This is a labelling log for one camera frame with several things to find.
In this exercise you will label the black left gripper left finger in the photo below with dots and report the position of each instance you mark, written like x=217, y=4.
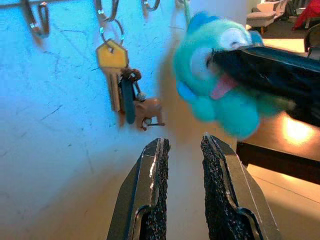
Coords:
x=140, y=190

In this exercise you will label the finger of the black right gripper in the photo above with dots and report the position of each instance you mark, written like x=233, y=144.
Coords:
x=275, y=75

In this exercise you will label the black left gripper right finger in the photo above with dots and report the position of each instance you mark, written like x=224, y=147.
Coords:
x=225, y=190

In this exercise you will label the dark round-backed chair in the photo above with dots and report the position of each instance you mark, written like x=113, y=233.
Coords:
x=315, y=42

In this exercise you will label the beige sofa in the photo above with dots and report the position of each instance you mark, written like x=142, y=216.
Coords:
x=262, y=17

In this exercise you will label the red cloth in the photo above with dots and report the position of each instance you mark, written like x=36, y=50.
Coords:
x=310, y=15

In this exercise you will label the yellow-headed brass key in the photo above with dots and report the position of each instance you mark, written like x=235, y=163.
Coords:
x=111, y=58

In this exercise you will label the metal wall hook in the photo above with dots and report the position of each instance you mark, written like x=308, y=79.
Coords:
x=36, y=31
x=101, y=12
x=150, y=8

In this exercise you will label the metal hook rail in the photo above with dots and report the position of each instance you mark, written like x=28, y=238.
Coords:
x=15, y=5

